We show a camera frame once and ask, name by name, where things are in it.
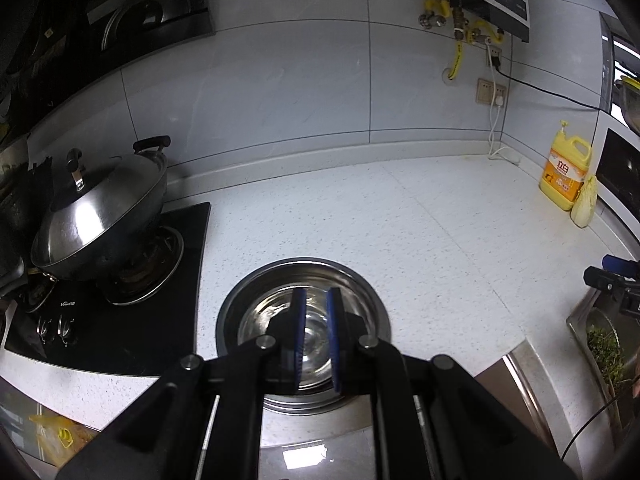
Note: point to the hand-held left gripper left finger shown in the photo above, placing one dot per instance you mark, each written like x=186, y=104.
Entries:
x=299, y=332

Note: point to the stainless steel bowl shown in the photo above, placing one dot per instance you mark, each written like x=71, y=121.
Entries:
x=227, y=310

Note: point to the black glass gas stove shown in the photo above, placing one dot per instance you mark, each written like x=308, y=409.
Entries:
x=150, y=330

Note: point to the napa cabbage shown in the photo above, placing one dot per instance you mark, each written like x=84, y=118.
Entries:
x=585, y=205

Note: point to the green vegetables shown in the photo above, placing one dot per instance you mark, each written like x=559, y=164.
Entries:
x=605, y=350

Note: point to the yellow plastic bag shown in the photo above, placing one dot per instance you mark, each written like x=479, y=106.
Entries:
x=60, y=435

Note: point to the range hood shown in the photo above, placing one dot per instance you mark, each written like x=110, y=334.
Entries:
x=125, y=15

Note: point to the stove knob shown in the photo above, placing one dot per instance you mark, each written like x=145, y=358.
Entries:
x=65, y=324
x=44, y=326

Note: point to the steel sink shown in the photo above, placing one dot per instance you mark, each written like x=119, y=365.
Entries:
x=582, y=317

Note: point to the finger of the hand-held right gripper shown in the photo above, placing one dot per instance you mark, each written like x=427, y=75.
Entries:
x=602, y=277

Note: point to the steel wok with lid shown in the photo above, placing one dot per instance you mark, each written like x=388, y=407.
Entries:
x=135, y=220

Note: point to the wall outlet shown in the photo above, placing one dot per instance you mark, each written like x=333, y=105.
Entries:
x=491, y=92

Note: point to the yellow detergent bottle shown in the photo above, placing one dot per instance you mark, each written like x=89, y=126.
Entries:
x=564, y=175

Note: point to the large steel bowl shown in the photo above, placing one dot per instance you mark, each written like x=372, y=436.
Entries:
x=260, y=320

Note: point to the dark glass window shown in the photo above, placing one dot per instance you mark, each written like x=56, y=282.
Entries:
x=620, y=170

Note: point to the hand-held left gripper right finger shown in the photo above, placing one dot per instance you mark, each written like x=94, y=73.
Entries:
x=333, y=340

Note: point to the steel wok lid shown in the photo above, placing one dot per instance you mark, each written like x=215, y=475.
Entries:
x=90, y=215

